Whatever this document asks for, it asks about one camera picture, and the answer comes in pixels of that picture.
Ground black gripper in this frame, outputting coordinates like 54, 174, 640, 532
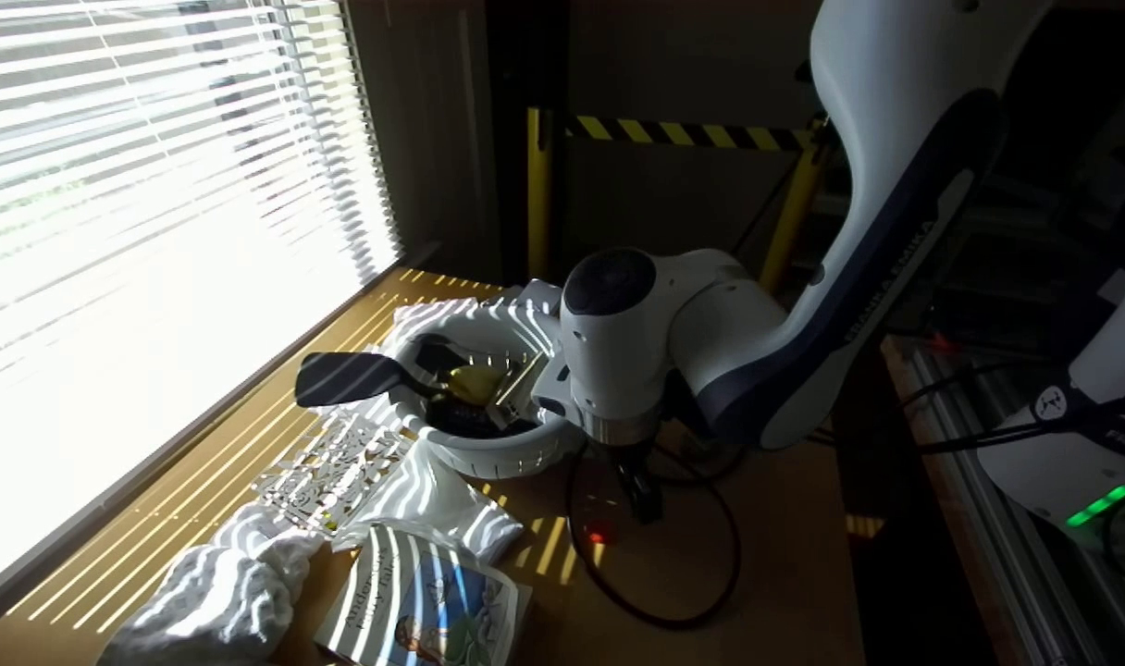
580, 426, 673, 530

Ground white ceramic bowl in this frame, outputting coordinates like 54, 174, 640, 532
391, 299, 591, 484

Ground tan wooden stick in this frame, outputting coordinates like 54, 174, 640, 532
497, 347, 550, 412

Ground white folded cloth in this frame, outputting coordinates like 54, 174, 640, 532
359, 432, 529, 567

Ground yellow object among utensils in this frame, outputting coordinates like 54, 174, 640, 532
444, 363, 506, 412

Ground printed colourful cloth bag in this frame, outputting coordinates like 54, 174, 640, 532
318, 517, 535, 666

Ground yellow black striped barrier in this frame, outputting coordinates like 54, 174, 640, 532
523, 102, 836, 294

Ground black spatula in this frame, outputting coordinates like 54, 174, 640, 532
294, 347, 519, 437

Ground crumpled white cloth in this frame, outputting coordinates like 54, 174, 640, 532
95, 495, 334, 666

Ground large white window blinds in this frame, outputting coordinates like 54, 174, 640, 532
0, 0, 405, 596

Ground black looped cable with plug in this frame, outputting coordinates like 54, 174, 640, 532
561, 421, 746, 634

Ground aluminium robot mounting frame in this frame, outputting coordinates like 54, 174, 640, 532
881, 332, 1125, 666

